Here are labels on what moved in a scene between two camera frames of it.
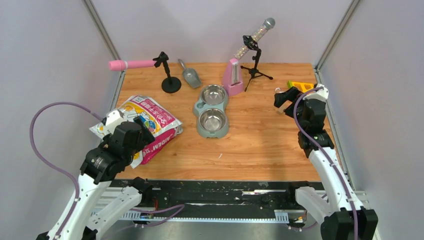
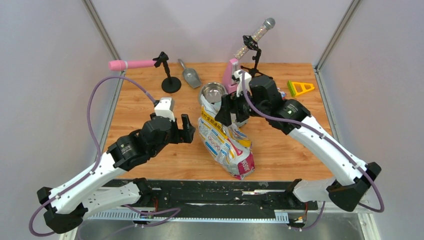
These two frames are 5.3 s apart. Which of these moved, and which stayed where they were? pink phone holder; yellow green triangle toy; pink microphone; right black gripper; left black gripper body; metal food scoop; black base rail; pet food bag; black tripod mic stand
Moved: right black gripper; pet food bag; left black gripper body
Stayed: pink phone holder; black base rail; yellow green triangle toy; metal food scoop; pink microphone; black tripod mic stand
